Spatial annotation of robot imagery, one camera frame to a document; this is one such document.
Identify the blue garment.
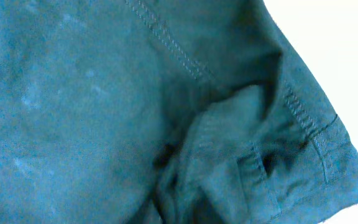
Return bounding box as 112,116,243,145
0,0,358,224

